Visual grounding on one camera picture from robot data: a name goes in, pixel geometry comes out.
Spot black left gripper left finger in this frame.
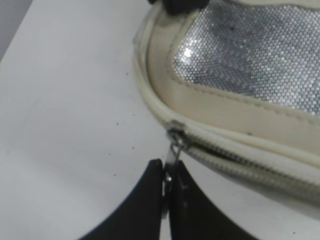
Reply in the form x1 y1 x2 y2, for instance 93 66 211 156
81 159 163 240

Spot cream zippered bag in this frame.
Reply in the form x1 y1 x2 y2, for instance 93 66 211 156
133 0 320 204

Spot metal zipper pull ring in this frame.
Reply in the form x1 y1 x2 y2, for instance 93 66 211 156
161 119 188 221

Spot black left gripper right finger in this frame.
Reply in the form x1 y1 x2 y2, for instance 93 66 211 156
169 161 250 240

